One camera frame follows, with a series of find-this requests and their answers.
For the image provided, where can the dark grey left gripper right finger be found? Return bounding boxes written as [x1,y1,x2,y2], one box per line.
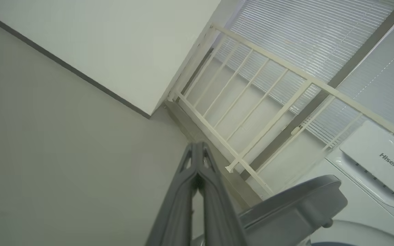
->
[197,142,249,246]

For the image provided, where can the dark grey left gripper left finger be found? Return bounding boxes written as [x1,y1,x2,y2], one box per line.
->
[145,142,200,246]

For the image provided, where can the black round glass washer door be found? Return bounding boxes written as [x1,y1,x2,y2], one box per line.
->
[239,175,349,246]

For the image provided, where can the white washing machine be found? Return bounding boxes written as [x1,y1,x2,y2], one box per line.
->
[300,120,394,246]

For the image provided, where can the cream metal railing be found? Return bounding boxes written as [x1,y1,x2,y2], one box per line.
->
[166,23,394,197]

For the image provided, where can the white Hisense detergent drawer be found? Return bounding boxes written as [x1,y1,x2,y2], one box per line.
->
[340,120,394,210]

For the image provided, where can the white window blinds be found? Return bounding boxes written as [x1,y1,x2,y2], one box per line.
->
[214,0,394,147]

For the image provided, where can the dark window frame post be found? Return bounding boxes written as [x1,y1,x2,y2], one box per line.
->
[240,0,394,180]

